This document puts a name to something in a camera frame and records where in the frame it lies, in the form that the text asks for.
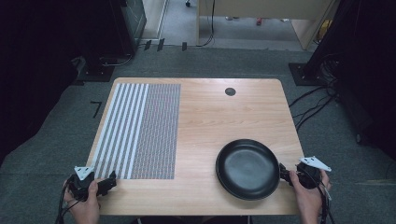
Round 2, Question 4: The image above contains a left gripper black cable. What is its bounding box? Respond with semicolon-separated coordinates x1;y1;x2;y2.
55;181;80;224

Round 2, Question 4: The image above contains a light wooden furniture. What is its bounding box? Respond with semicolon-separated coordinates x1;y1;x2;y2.
195;0;340;51

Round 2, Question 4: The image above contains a black tape corner mark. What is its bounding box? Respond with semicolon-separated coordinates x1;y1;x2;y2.
90;100;104;119

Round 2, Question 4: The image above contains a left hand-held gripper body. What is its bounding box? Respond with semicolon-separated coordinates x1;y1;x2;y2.
66;165;101;202

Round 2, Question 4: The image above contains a striped grey placemat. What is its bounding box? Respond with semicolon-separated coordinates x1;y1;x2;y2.
91;82;182;181

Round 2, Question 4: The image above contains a bundle of black floor cables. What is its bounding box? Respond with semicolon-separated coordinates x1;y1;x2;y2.
289;59;344;133

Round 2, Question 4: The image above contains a person's right hand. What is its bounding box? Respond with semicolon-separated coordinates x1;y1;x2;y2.
289;169;332;224

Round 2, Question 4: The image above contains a person's left hand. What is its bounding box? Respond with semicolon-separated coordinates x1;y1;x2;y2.
64;180;101;224

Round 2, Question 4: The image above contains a dark cabinet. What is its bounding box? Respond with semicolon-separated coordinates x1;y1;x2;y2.
108;0;148;58

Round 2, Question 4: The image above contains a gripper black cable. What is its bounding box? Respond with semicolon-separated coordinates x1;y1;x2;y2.
55;181;80;224
304;169;336;224

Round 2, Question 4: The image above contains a yellow object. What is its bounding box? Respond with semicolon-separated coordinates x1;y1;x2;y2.
316;19;332;43

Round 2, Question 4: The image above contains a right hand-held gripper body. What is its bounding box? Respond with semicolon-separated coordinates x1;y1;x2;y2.
294;155;332;190

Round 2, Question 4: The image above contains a hanging black cable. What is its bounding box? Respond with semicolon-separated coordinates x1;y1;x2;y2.
196;0;217;49

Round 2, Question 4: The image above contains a black stand base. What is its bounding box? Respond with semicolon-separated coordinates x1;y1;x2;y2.
288;62;330;87
76;55;117;84

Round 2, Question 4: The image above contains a black curtain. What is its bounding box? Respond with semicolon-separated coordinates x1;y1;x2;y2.
306;0;396;161
0;0;125;166

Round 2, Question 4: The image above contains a black frying pan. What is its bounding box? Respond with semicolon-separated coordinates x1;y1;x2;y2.
215;138;281;202

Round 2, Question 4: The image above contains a thin looped floor cable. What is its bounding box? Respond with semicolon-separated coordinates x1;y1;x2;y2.
98;53;134;68

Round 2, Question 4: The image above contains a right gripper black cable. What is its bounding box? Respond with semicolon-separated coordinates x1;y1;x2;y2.
304;169;336;224

